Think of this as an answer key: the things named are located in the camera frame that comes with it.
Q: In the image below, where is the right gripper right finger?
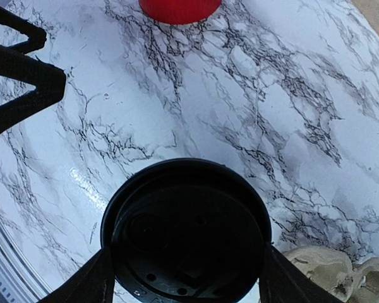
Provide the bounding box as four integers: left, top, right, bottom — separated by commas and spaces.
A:
259, 245, 340, 303

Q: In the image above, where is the black plastic cup lid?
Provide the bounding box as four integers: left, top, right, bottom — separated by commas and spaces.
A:
100, 158, 272, 302

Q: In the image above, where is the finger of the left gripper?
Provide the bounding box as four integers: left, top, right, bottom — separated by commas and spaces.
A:
0, 7, 47, 54
0, 45, 66, 134

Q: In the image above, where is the red cylindrical holder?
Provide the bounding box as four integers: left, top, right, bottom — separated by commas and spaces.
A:
138, 0, 222, 25

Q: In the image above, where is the cardboard cup carrier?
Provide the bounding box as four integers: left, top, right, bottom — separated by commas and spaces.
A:
284, 246, 379, 302

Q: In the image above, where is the front aluminium rail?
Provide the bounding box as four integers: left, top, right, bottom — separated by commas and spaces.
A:
0, 221, 51, 302

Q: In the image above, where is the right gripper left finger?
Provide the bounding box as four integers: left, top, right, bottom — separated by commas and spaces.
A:
44, 247, 115, 303

